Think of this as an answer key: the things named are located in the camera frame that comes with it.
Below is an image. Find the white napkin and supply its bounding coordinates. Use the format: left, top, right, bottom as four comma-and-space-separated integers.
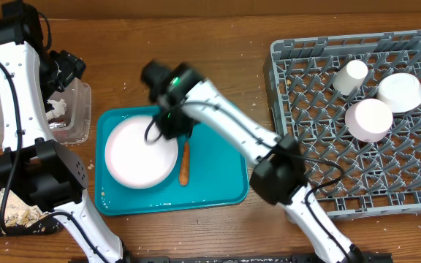
46, 99, 67, 121

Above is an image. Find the orange carrot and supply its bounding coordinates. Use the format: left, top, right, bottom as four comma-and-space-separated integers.
178, 142, 190, 187

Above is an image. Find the large white round plate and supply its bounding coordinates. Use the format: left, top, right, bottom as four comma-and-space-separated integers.
105, 115, 178, 189

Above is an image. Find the food scraps rice pile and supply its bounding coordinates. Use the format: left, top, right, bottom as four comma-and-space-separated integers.
0, 188, 48, 228

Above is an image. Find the white cup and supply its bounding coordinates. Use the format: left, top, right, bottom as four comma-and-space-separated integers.
333, 60, 368, 96

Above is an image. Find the small white round plate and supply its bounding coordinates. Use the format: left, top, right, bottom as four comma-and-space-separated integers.
345, 99, 393, 142

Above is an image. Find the white bowl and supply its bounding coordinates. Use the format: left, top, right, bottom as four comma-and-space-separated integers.
376, 73, 421, 113

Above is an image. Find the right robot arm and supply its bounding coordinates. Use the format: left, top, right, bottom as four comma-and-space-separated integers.
140, 61, 364, 262

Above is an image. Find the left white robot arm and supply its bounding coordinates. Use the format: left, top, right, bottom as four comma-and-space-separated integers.
0, 1, 133, 262

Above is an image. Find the clear plastic waste bin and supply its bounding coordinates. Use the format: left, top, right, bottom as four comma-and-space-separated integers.
0, 79, 91, 149

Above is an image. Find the grey dishwasher rack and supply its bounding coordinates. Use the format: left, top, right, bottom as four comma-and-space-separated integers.
263, 30, 421, 219

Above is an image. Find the teal plastic serving tray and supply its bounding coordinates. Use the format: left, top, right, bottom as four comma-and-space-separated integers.
94, 106, 249, 216

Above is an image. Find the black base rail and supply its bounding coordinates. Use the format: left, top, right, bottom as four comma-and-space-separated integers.
129, 251, 394, 263

